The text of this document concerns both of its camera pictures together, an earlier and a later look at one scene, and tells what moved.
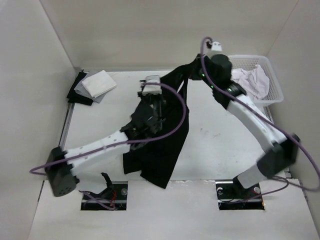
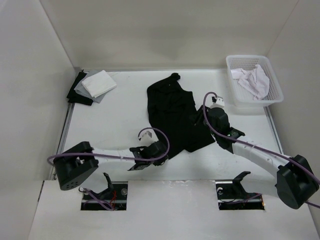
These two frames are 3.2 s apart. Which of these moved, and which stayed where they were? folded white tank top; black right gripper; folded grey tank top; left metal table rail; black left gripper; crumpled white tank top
Moved: black right gripper; black left gripper
Stayed: left metal table rail; crumpled white tank top; folded grey tank top; folded white tank top
